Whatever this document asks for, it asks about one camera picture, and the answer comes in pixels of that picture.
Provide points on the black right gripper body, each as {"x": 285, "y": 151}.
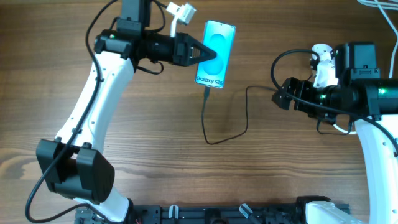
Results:
{"x": 306, "y": 90}

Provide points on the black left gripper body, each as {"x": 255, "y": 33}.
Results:
{"x": 180, "y": 50}

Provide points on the teal screen smartphone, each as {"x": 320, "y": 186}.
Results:
{"x": 219, "y": 37}

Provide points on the white power strip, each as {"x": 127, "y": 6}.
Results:
{"x": 318, "y": 47}

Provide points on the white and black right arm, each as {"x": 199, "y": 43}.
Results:
{"x": 349, "y": 82}

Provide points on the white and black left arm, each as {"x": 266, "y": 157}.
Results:
{"x": 73, "y": 164}

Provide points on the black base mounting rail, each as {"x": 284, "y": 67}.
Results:
{"x": 282, "y": 213}

